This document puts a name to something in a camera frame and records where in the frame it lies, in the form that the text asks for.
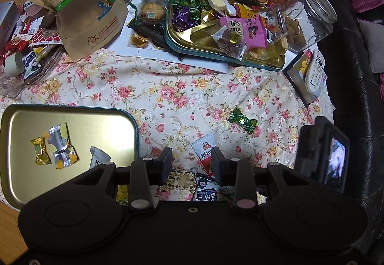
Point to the blue white snack packet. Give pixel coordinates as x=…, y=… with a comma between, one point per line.
x=207, y=193

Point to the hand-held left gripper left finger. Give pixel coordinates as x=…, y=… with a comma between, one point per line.
x=165, y=166

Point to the gold tin tray teal rim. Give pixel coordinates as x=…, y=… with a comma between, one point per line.
x=90, y=127

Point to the dark box with duck picture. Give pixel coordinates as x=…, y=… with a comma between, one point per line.
x=295, y=82

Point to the green candy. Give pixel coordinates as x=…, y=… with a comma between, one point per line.
x=242, y=121

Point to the gold heart snack packet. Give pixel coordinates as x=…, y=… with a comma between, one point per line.
x=180, y=182

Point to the grey cardboard box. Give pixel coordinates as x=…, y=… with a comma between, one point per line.
x=7, y=22

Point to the teal gold tin box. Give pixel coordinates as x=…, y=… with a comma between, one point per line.
x=204, y=43

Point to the grey white snack packet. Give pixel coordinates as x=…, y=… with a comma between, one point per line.
x=99, y=158

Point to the black leather sofa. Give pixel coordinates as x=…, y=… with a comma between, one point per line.
x=354, y=109

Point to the white flat board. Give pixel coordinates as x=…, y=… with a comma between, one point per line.
x=144, y=53

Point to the dark snack packet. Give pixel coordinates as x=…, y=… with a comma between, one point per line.
x=150, y=32

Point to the brown paper bag tree print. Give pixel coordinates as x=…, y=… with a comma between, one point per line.
x=87, y=22

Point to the pile of purple green candies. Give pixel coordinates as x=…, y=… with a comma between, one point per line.
x=183, y=16

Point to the brick pattern snack packet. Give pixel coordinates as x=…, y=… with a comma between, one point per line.
x=45, y=36

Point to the clear glass dish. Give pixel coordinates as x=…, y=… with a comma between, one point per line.
x=18, y=85

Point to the silver yellow snack packet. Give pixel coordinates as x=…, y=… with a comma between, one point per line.
x=61, y=148

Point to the grey cushion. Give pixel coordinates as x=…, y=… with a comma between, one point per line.
x=373, y=43

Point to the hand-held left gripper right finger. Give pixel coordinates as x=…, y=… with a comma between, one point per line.
x=217, y=166

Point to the clear dried fruit packet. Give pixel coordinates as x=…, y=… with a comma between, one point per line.
x=231, y=43

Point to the floral tablecloth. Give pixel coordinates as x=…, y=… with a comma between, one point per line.
x=168, y=97

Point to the small blue cartoon packet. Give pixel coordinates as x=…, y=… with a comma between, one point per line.
x=31, y=65

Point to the red white snack packet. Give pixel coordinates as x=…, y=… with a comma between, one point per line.
x=203, y=151

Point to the white tape roll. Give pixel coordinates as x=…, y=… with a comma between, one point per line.
x=12, y=63

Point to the large clear cookie jar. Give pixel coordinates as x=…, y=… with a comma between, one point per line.
x=312, y=19

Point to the pink snack packet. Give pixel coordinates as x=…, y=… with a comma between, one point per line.
x=249, y=32

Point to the small gold foil candy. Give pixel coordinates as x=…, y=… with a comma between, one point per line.
x=138, y=41

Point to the small clear biscuit jar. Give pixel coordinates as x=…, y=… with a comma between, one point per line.
x=154, y=4

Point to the white remote control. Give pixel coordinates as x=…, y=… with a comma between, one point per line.
x=315, y=73

